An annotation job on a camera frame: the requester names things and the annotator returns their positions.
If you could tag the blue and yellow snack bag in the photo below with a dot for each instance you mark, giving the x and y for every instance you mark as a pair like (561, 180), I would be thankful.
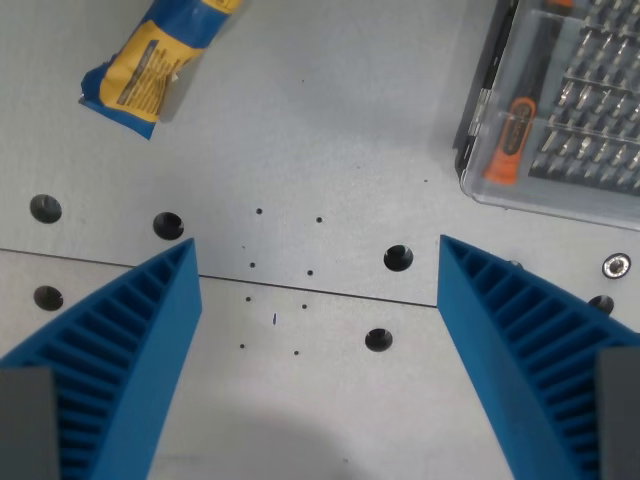
(150, 60)

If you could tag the silver socket head bolt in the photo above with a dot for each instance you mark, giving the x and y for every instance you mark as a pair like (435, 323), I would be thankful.
(615, 265)

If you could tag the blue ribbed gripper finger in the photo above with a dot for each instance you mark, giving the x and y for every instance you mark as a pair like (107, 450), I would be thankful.
(505, 345)
(131, 345)

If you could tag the clear plastic screwdriver bit case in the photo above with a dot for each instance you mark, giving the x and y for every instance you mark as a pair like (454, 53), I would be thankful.
(560, 105)

